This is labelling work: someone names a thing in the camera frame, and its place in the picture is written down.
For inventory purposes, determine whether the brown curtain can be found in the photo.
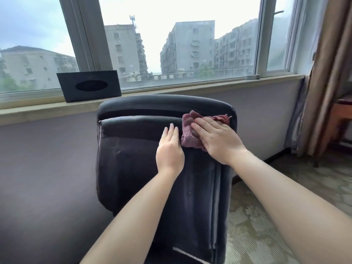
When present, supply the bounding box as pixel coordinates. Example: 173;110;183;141
298;0;352;160

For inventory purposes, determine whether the person's left hand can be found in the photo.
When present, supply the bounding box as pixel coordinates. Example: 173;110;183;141
156;123;185;176

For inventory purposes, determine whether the person's left forearm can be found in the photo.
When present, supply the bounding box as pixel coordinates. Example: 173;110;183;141
80;167;178;264

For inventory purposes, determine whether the grey building roof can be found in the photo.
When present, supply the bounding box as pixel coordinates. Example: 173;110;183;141
0;45;79;92

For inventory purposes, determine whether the black tissue box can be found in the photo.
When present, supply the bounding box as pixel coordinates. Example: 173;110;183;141
56;70;122;103

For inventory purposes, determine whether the tall grey apartment building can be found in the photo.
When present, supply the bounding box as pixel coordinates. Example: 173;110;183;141
160;20;216;74

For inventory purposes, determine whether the green tree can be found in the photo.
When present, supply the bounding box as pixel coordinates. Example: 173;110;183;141
0;74;18;92

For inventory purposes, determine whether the black leather chair backrest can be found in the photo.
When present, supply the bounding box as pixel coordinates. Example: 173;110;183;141
95;93;238;264

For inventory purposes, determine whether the pink cleaning cloth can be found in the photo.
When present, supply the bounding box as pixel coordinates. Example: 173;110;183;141
180;110;233;152

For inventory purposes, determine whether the grey window frame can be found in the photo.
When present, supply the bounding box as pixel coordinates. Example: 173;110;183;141
0;0;306;103

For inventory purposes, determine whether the wide grey apartment building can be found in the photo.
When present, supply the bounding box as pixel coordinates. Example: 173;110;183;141
214;18;259;73

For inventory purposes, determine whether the person's right hand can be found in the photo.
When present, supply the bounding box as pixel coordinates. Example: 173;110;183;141
190;117;248;166

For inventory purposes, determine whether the dark wooden baseboard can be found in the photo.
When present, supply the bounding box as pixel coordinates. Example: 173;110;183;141
232;147;292;184

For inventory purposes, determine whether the beige window sill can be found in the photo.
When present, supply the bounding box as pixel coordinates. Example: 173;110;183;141
0;74;306;127

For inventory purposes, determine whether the brown wooden desk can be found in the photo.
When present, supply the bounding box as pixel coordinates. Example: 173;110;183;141
320;97;352;157

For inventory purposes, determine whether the grey building with antenna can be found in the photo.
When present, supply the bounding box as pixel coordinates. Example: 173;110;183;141
104;15;149;83

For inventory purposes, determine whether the person's right forearm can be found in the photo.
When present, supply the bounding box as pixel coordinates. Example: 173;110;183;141
228;150;352;264

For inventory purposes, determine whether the grey curtain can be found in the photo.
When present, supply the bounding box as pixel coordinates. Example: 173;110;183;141
285;77;310;154

